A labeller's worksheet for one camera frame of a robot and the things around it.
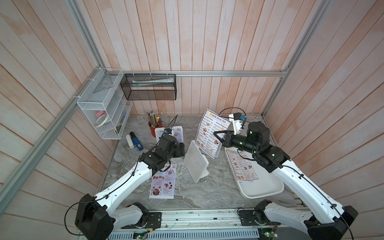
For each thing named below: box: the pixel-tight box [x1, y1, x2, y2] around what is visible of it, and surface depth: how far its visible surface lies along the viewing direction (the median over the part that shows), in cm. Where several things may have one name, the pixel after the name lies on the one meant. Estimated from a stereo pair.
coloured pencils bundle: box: [146, 111, 163, 128], surface depth 101 cm
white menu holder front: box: [183, 140, 210, 184], surface depth 80 cm
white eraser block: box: [125, 134, 135, 149], surface depth 103 cm
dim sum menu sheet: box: [195, 108, 231, 159], surface depth 70 cm
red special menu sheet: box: [149, 164, 177, 200], surface depth 87 cm
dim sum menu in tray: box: [226, 150, 259, 182], surface depth 88 cm
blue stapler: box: [129, 131, 144, 152], surface depth 103 cm
